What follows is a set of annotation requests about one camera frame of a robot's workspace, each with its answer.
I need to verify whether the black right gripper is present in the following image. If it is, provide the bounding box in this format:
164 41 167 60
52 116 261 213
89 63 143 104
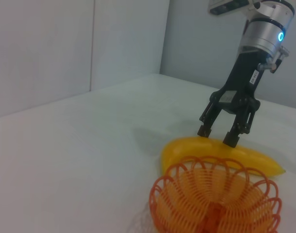
197 51 268 149

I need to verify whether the yellow banana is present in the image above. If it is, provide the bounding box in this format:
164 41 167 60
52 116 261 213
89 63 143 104
159 136 286 177

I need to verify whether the orange wire basket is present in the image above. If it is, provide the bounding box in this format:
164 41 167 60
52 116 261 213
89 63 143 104
149 156 282 233

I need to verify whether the right arm cable connector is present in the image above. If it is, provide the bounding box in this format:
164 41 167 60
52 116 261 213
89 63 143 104
258 45 291 73

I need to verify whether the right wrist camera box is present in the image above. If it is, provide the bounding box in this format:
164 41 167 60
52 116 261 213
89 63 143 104
207 0 254 16

